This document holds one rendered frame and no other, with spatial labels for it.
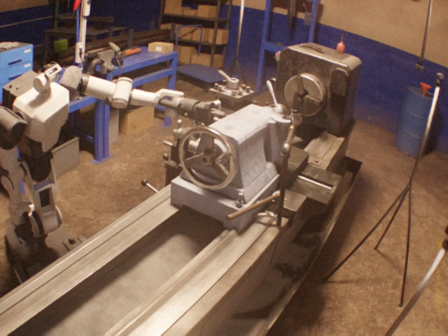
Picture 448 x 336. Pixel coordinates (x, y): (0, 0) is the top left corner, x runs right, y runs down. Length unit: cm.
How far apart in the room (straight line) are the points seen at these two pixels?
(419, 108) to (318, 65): 280
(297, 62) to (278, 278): 134
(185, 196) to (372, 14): 462
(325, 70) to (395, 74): 334
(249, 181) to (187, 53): 510
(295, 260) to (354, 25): 425
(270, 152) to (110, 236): 73
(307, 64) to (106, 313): 189
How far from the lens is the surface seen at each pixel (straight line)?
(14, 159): 155
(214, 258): 130
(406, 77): 564
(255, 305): 174
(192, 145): 149
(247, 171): 142
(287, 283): 188
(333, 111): 244
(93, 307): 126
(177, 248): 150
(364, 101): 578
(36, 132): 150
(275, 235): 146
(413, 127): 504
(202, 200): 144
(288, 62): 247
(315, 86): 222
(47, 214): 193
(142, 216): 147
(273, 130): 157
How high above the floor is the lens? 171
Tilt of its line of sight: 28 degrees down
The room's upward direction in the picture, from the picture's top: 7 degrees clockwise
